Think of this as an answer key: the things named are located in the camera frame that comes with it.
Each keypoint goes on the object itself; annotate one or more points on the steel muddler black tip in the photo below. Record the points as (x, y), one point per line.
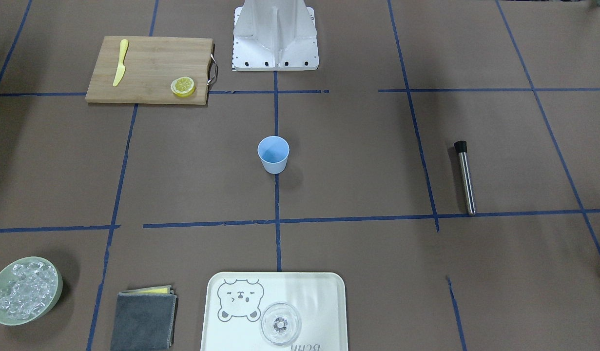
(460, 147)

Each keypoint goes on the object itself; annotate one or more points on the light blue paper cup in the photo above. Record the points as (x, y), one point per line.
(273, 152)

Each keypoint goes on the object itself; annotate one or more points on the white bear serving tray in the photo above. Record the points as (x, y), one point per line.
(235, 302)

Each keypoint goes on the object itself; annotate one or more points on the wooden cutting board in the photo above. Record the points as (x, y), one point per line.
(152, 63)

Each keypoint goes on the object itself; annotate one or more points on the yellow plastic knife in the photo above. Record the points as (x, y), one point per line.
(121, 69)

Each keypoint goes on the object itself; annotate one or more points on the grey folded cloth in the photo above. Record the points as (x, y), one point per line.
(144, 319)

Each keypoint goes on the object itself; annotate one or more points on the green bowl of ice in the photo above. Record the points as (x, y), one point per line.
(29, 288)

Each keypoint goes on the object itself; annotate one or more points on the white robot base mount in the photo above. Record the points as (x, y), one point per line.
(275, 35)

